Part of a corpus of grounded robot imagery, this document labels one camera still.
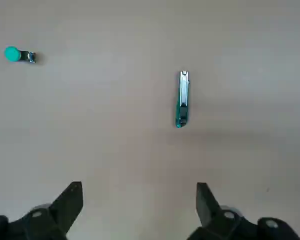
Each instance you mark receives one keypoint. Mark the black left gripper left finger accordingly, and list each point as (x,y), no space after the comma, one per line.
(62,210)

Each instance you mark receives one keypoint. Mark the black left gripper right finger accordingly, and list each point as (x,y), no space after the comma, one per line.
(210,212)

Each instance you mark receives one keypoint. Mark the green push button switch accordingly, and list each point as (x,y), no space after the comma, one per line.
(12,54)

